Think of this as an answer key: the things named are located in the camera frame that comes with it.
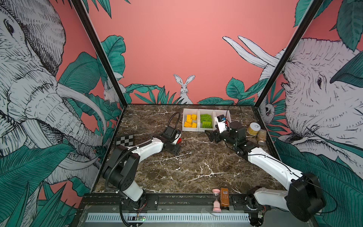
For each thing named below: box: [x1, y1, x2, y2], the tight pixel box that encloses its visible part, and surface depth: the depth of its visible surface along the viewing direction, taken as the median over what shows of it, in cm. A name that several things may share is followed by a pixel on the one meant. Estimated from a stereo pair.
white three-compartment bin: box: [181, 108, 232, 132], surface depth 107 cm
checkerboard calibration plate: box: [115, 134, 134, 148], surface depth 97 cm
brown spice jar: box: [257, 129, 268, 147], surface depth 98 cm
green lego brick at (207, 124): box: [201, 120, 213, 129], surface depth 106 cm
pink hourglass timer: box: [211, 188, 222, 213], surface depth 74 cm
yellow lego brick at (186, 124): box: [183, 121, 193, 128], surface depth 106 cm
